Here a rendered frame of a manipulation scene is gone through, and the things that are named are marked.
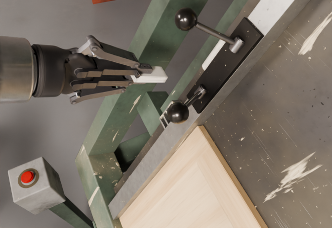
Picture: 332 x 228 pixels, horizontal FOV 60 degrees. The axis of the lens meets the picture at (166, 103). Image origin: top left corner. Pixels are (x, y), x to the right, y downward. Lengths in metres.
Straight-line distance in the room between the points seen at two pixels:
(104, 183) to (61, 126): 1.27
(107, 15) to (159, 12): 2.29
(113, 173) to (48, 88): 0.69
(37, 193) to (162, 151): 0.51
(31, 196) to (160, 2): 0.73
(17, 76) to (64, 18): 2.66
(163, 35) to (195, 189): 0.38
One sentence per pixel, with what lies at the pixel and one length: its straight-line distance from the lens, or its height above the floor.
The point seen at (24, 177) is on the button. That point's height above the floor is 0.94.
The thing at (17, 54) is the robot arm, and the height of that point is 1.60.
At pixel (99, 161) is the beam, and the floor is 0.89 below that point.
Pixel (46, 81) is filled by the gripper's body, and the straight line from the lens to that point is 0.42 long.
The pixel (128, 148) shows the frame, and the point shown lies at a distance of 1.19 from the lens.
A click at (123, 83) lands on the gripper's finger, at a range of 0.51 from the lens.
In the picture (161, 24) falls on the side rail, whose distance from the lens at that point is 0.71.
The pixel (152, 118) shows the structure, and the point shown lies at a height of 1.13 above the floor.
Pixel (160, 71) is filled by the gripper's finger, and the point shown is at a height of 1.45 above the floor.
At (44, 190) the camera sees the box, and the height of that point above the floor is 0.92.
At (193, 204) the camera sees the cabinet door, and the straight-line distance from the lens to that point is 0.70.
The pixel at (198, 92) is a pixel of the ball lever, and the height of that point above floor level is 1.41.
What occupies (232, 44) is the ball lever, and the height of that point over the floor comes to 1.50.
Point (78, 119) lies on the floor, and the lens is 2.25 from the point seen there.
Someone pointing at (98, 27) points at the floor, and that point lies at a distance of 2.86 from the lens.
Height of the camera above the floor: 1.87
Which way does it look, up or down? 57 degrees down
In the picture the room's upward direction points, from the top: straight up
